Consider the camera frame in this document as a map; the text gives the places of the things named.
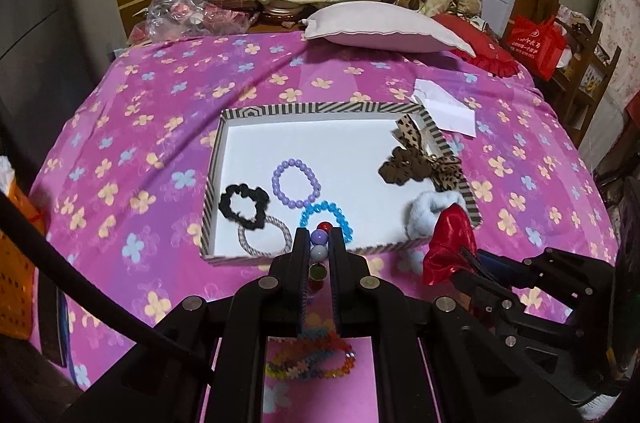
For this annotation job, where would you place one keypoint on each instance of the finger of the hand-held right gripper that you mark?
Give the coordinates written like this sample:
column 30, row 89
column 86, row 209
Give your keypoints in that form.
column 500, row 308
column 492, row 264

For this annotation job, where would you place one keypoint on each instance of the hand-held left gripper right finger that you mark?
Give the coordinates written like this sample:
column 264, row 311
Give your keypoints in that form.
column 337, row 253

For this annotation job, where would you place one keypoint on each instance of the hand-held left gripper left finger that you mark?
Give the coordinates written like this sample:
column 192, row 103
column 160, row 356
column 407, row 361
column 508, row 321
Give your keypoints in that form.
column 300, row 253

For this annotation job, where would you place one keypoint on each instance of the red satin scrunchie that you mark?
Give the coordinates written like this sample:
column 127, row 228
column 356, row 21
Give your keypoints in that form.
column 450, row 243

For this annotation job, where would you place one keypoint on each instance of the striped cardboard box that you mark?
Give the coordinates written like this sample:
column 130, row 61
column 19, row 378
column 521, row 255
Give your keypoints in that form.
column 350, row 153

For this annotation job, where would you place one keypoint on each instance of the white fluffy scrunchie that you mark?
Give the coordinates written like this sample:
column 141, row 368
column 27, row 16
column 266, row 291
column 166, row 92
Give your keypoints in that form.
column 425, row 215

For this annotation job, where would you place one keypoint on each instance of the black scrunchie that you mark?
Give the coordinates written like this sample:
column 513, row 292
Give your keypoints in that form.
column 229, row 208

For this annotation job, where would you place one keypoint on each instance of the brown flower scrunchie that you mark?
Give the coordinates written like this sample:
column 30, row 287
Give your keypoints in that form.
column 400, row 168

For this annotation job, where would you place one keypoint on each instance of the leopard print hair bow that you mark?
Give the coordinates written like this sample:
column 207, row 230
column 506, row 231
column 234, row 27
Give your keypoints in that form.
column 415, row 133

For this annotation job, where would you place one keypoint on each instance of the white paper sheet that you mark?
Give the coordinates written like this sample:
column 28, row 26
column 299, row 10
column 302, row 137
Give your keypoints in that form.
column 450, row 110

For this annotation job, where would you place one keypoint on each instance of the pink floral bedsheet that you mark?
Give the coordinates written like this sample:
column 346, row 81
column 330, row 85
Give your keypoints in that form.
column 150, row 128

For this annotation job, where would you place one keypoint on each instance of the red ruffled cushion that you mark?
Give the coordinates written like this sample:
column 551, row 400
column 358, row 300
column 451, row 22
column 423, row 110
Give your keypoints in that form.
column 490, row 53

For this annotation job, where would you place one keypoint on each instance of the wooden chair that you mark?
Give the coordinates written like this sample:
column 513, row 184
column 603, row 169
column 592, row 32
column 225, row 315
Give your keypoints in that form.
column 590, row 68

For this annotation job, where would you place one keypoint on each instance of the red shopping bag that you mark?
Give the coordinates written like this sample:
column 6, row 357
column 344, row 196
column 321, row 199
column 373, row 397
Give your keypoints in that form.
column 535, row 45

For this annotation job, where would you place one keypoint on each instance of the pale pink pillow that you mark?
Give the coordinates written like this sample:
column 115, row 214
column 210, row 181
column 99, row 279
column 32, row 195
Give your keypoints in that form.
column 380, row 28

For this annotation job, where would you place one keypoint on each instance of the clear plastic bag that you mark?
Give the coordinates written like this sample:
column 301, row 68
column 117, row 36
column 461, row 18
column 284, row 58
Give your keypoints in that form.
column 190, row 13

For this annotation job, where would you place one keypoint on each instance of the orange plastic basket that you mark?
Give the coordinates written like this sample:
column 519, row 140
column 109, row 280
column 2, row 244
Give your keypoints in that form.
column 17, row 273

